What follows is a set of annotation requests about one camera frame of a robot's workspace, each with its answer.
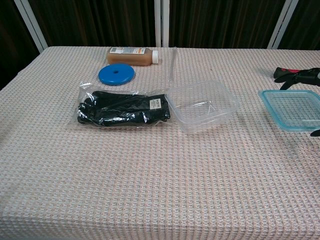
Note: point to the white frame post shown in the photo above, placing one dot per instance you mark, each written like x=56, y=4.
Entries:
x=161, y=22
x=282, y=25
x=31, y=25

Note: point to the blue round disc with hole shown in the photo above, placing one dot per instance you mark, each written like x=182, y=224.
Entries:
x=120, y=76

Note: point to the clear plastic container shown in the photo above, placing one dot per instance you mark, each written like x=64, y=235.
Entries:
x=220, y=95

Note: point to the brown liquid bottle white cap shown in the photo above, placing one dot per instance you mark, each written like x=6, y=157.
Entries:
x=130, y=57

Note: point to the bagged black gloves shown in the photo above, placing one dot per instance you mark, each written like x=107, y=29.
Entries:
x=117, y=110

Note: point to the dark curtain panel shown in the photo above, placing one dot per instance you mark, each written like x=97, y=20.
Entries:
x=10, y=45
x=220, y=22
x=100, y=22
x=307, y=25

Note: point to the translucent blue square lid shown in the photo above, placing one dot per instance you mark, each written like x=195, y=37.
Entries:
x=292, y=110

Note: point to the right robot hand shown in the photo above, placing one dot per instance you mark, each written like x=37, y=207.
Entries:
x=308, y=76

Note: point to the pink waffle tablecloth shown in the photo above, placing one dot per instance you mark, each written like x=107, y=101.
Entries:
x=140, y=175

